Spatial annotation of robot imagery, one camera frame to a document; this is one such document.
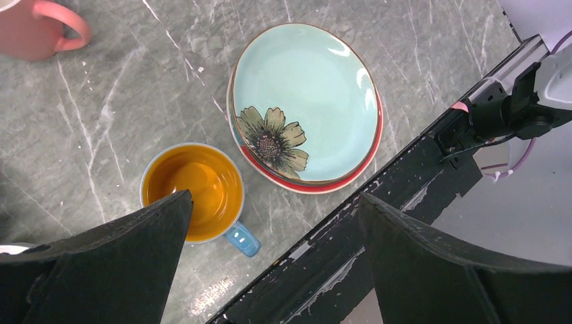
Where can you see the white ceramic bowl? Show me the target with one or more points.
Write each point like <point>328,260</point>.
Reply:
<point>15,248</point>

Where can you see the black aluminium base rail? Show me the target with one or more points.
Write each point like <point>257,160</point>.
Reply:
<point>326,277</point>

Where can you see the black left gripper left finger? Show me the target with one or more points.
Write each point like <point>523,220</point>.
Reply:
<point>117,272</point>

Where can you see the pink ceramic mug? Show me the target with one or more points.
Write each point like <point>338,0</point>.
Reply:
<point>35,30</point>

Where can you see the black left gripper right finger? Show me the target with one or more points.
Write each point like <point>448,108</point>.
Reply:
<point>423,275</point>

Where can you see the light blue flower plate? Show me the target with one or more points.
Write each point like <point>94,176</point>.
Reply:
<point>305,106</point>

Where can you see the red teal rimmed plate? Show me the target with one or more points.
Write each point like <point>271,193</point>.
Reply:
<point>297,185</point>

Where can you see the blue mug orange inside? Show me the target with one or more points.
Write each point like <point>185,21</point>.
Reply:
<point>217,191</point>

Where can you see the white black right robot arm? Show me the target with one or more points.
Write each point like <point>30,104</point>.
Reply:
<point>530,94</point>

